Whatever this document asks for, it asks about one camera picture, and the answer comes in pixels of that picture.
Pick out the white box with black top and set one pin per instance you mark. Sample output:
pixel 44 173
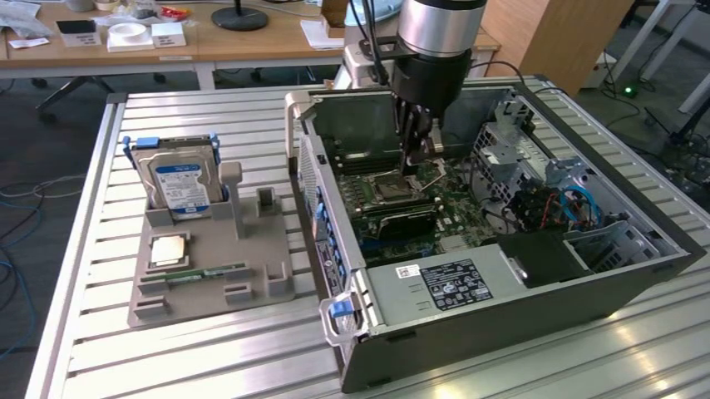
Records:
pixel 78 27

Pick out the green RAM stick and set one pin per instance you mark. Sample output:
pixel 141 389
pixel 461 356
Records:
pixel 206 273

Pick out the grey power supply unit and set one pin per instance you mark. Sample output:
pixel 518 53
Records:
pixel 399 299

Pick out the red small item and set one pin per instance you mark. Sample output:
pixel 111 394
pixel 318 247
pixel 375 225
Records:
pixel 173 14

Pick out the flat white box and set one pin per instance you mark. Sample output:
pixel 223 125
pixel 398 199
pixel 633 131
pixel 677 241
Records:
pixel 130 46

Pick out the brown cardboard box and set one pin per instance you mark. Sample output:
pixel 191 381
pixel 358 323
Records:
pixel 333 12

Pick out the wooden cabinet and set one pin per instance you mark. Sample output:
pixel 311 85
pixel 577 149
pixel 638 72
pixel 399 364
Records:
pixel 554 41

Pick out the black RAM slot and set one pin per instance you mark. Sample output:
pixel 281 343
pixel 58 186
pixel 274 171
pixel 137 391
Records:
pixel 366 157
pixel 366 167

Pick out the black graphics card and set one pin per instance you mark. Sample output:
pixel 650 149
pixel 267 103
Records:
pixel 407 226

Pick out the black office chair base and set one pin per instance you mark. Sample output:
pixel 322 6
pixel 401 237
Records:
pixel 60 93

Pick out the white card with red print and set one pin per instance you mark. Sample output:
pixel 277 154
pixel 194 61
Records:
pixel 28 42

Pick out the white cube box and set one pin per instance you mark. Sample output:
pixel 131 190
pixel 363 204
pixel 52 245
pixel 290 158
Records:
pixel 166 31

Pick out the white floor box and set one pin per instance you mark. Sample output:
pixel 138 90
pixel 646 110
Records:
pixel 602 72

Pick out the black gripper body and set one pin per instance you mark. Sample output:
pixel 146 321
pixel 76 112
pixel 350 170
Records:
pixel 433 79

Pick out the white table frame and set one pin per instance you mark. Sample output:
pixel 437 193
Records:
pixel 630 43

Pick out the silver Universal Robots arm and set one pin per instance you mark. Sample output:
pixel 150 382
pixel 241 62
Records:
pixel 438 25

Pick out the slotted metal disk bay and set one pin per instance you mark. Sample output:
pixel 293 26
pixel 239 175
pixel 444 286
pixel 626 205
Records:
pixel 610 245

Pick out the open dark grey PC case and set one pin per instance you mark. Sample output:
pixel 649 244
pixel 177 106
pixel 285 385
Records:
pixel 500 332

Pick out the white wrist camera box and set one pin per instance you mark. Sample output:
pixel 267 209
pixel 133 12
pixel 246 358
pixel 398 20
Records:
pixel 361 62

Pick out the grey cup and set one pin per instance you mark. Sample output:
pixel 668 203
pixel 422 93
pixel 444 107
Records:
pixel 81 5

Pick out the white paper stack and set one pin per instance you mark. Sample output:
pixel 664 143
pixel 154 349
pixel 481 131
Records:
pixel 319 37

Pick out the silver CPU chip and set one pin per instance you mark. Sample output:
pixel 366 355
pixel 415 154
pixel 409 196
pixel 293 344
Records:
pixel 169 250

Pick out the metal socket cover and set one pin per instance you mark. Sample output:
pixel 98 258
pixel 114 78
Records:
pixel 436 174

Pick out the hard disk in blue carrier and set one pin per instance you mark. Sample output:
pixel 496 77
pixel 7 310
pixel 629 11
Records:
pixel 178 183

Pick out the black tripod stand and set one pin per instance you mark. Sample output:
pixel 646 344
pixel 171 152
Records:
pixel 688 124

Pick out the grey parts rack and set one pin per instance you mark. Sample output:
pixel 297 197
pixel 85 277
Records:
pixel 222 245

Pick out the white tape roll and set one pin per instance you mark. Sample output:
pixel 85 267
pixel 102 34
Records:
pixel 114 33

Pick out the CPU socket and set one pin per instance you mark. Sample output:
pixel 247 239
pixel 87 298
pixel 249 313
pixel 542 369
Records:
pixel 389 189

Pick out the perforated metal disk bay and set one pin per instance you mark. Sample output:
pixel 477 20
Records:
pixel 500 166

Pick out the green motherboard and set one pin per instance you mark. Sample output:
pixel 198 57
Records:
pixel 461 224

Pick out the black round lamp base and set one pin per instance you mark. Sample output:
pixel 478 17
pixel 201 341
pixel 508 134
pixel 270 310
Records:
pixel 238 20

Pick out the grey plastic bag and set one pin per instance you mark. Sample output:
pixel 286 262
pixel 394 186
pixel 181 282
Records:
pixel 22 21

